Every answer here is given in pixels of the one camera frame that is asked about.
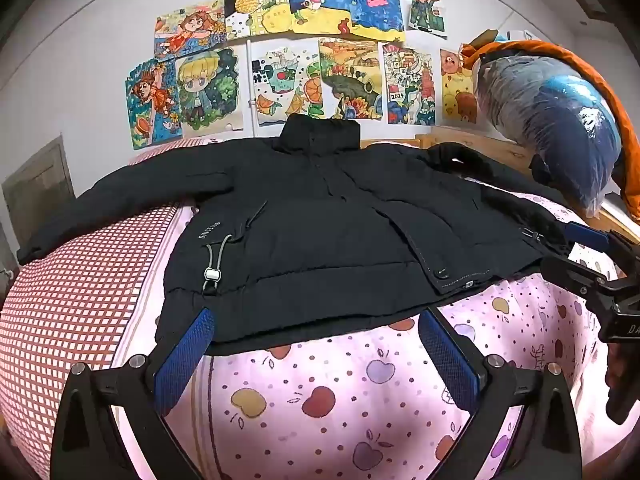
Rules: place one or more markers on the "grey wall panel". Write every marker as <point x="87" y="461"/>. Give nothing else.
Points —
<point x="40" y="185"/>

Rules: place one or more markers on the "wooden bed frame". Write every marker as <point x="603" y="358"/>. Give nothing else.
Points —
<point x="500" y="147"/>

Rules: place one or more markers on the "red checkered quilt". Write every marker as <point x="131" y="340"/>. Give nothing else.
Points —
<point x="75" y="300"/>

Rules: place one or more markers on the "person's right hand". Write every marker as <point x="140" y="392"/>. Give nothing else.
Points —
<point x="620" y="385"/>

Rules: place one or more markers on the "orange cloth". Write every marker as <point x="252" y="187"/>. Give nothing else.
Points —
<point x="590" y="67"/>

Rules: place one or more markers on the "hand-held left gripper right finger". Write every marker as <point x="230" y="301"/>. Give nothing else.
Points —
<point x="450" y="360"/>

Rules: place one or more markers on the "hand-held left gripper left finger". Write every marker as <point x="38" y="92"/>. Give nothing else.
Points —
<point x="182" y="360"/>

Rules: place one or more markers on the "black puffer jacket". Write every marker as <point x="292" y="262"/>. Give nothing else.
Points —
<point x="325" y="220"/>

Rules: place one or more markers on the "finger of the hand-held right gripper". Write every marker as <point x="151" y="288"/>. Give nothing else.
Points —
<point x="575" y="272"/>
<point x="585" y="234"/>

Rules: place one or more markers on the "pink apple-print bedsheet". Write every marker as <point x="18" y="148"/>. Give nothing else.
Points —
<point x="350" y="410"/>

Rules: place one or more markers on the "plastic-wrapped blue bedding bundle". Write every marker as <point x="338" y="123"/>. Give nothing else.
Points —
<point x="550" y="110"/>

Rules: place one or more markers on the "group of colourful wall drawings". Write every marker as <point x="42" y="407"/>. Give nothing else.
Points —
<point x="350" y="75"/>

